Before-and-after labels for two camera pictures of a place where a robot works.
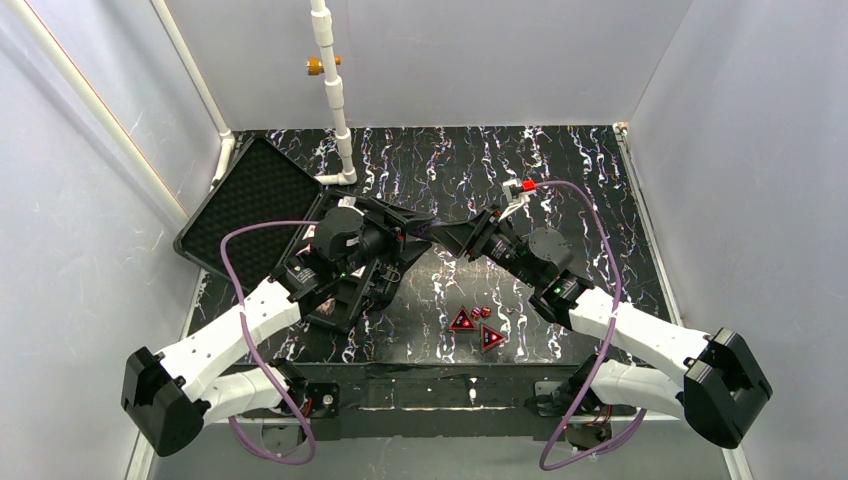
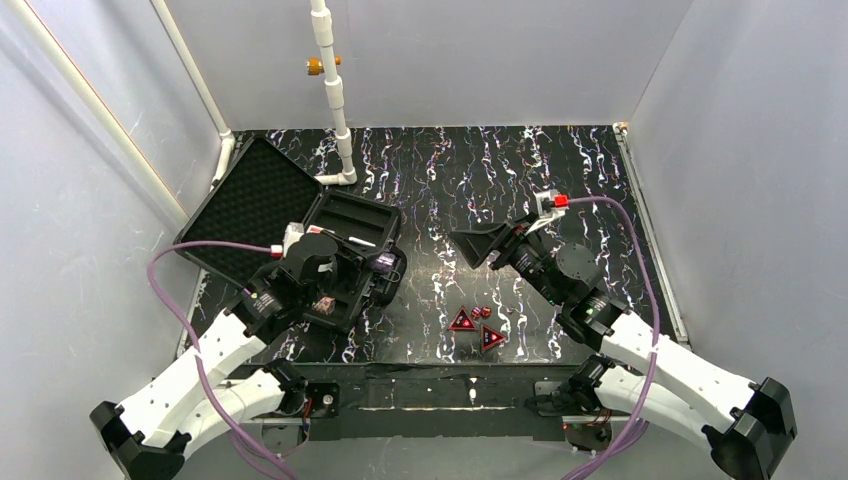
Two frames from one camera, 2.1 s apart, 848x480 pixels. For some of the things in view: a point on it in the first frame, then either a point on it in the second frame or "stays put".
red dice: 483,312 stays put
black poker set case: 335,252 stays put
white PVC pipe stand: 334,97 stays put
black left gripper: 395,229 → 374,275
